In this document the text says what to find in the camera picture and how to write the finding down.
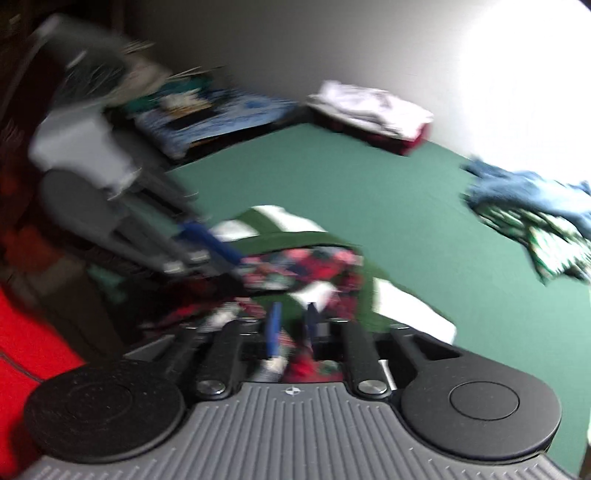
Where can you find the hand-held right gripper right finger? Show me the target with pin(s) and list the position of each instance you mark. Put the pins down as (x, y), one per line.
(311, 332)

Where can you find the teal cloth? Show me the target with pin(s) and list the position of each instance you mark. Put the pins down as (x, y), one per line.
(157, 99)

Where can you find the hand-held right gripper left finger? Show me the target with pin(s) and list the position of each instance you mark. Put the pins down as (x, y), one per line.
(274, 332)

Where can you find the person's red jacket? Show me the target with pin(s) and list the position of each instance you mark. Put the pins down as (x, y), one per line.
(27, 360)

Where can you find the green white-striped sweater plaid collar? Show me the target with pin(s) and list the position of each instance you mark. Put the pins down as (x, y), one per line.
(304, 244)

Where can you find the blue knit sweater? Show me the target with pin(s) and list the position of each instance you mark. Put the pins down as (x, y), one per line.
(526, 189)

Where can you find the green white striped shirt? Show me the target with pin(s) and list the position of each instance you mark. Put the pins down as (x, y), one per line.
(545, 240)

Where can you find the white folded garment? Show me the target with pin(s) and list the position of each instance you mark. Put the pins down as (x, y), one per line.
(369, 106)

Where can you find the blue patterned towel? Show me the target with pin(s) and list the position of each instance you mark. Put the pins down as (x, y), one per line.
(240, 115)

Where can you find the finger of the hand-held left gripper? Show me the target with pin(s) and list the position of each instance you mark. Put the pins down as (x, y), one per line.
(207, 240)
(171, 261)

